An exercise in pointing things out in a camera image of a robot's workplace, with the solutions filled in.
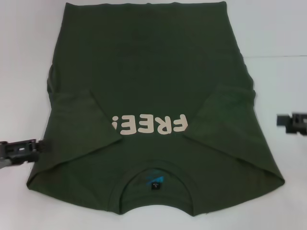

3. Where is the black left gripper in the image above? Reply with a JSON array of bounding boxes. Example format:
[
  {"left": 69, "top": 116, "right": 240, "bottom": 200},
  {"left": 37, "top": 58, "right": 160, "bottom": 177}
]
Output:
[{"left": 0, "top": 138, "right": 52, "bottom": 170}]

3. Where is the dark green FREE t-shirt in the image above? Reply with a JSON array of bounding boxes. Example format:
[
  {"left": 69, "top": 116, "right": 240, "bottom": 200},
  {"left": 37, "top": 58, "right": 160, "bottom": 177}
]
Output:
[{"left": 26, "top": 1, "right": 286, "bottom": 215}]

